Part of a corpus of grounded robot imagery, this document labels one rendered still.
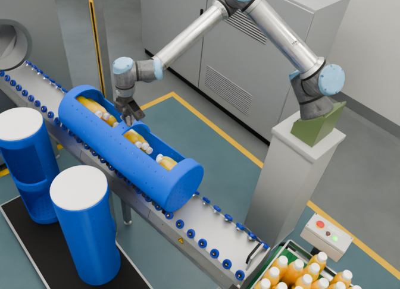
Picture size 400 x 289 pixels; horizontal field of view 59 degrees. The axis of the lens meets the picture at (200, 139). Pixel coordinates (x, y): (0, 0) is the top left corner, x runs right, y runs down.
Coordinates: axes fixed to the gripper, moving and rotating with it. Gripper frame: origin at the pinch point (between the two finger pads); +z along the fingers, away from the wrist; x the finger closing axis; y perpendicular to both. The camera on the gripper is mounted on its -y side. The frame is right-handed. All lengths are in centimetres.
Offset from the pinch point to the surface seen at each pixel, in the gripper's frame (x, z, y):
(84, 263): 46, 78, -4
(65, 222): 47, 35, -1
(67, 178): 34.3, 22.1, 11.0
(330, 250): -24, 22, -108
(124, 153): 10.7, 7.6, -6.9
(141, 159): 8.4, 5.5, -16.7
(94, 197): 32.0, 22.3, -7.6
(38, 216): 41, 109, 65
